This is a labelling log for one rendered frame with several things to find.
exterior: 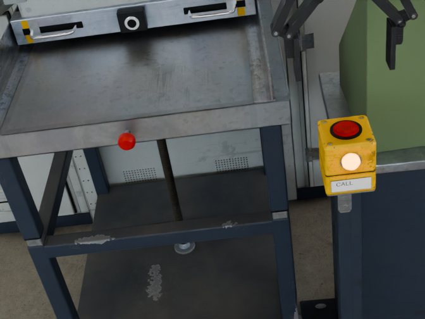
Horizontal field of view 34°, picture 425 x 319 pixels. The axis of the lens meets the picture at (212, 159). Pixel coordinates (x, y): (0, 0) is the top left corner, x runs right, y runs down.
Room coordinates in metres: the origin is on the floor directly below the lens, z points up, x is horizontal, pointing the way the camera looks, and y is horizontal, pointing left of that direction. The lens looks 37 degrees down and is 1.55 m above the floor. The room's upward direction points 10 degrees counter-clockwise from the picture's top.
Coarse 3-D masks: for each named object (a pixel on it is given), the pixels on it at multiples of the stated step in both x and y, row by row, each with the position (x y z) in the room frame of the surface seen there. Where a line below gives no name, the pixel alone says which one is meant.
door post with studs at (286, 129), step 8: (272, 0) 1.74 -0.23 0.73; (280, 40) 1.74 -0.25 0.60; (288, 128) 1.74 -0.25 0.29; (288, 136) 1.74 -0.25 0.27; (288, 144) 1.74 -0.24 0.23; (288, 152) 1.74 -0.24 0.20; (288, 160) 1.74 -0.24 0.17; (288, 168) 1.74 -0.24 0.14; (288, 176) 1.74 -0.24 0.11; (288, 184) 1.74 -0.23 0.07; (288, 192) 1.74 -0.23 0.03
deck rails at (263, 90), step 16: (256, 16) 1.41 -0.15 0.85; (256, 32) 1.33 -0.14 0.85; (0, 48) 1.35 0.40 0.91; (16, 48) 1.44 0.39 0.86; (32, 48) 1.45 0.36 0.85; (256, 48) 1.27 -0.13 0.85; (0, 64) 1.32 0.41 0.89; (16, 64) 1.38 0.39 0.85; (256, 64) 1.20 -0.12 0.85; (0, 80) 1.29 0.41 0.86; (16, 80) 1.30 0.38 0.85; (256, 80) 1.14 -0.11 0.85; (272, 80) 1.13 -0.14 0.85; (0, 96) 1.25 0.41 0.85; (256, 96) 1.09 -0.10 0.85; (272, 96) 1.07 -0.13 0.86; (0, 112) 1.19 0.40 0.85; (0, 128) 1.13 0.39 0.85
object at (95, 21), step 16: (160, 0) 1.41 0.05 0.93; (176, 0) 1.40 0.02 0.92; (192, 0) 1.40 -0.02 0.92; (208, 0) 1.40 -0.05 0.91; (224, 0) 1.39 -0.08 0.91; (240, 0) 1.39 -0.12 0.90; (16, 16) 1.46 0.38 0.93; (32, 16) 1.44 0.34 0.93; (48, 16) 1.43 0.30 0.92; (64, 16) 1.43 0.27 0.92; (80, 16) 1.42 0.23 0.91; (96, 16) 1.42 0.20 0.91; (112, 16) 1.42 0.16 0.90; (160, 16) 1.41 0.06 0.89; (176, 16) 1.40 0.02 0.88; (224, 16) 1.40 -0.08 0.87; (16, 32) 1.44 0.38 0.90; (48, 32) 1.43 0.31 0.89; (80, 32) 1.42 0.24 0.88; (96, 32) 1.42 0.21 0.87; (112, 32) 1.42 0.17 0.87
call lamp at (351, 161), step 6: (342, 156) 0.83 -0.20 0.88; (348, 156) 0.82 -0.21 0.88; (354, 156) 0.82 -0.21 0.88; (360, 156) 0.83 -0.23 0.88; (342, 162) 0.82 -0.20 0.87; (348, 162) 0.82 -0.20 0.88; (354, 162) 0.82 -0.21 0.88; (360, 162) 0.82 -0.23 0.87; (348, 168) 0.82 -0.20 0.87; (354, 168) 0.81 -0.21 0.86
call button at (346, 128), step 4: (336, 124) 0.88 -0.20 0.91; (340, 124) 0.88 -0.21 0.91; (344, 124) 0.88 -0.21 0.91; (348, 124) 0.87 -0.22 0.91; (352, 124) 0.87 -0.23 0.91; (356, 124) 0.87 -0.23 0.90; (336, 128) 0.87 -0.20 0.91; (340, 128) 0.87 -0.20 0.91; (344, 128) 0.86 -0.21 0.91; (348, 128) 0.86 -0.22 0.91; (352, 128) 0.86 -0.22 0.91; (356, 128) 0.86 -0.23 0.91; (336, 132) 0.86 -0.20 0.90; (340, 132) 0.86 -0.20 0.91; (344, 132) 0.85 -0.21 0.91; (348, 132) 0.85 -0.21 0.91; (352, 132) 0.85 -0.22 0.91; (356, 132) 0.85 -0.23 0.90; (344, 136) 0.85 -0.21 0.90; (348, 136) 0.85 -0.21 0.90
